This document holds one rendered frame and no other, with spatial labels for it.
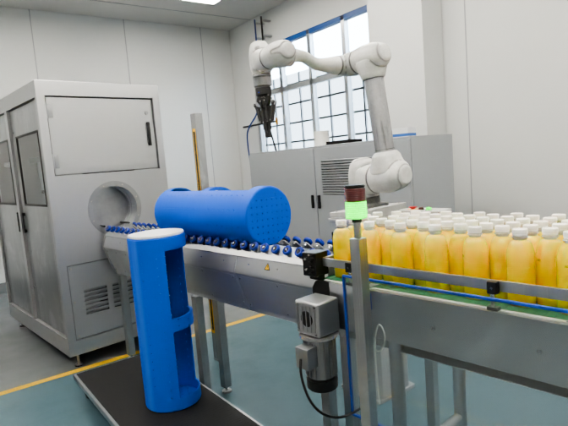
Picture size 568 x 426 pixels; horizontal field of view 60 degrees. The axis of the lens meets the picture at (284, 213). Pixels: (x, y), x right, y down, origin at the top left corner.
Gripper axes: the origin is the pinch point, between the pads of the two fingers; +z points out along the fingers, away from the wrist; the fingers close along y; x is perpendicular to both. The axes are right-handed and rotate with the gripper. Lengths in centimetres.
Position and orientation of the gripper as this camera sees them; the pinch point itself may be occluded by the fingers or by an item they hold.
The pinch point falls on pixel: (267, 130)
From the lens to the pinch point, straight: 238.5
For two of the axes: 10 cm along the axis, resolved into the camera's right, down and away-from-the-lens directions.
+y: -8.1, 0.3, 5.9
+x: -5.8, 1.4, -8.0
